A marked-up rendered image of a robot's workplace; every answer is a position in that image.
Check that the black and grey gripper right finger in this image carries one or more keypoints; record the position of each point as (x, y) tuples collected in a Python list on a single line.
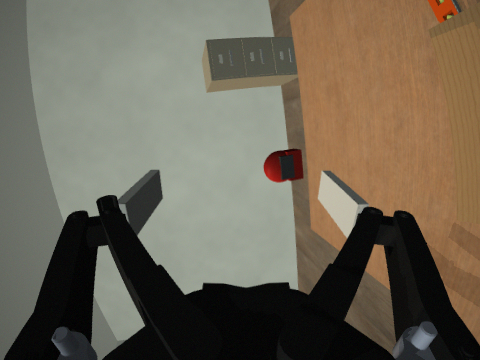
[(422, 311)]

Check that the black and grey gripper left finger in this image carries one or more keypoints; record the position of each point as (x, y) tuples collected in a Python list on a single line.
[(61, 322)]

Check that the orange spirit level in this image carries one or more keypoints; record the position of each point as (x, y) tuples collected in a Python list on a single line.
[(444, 9)]

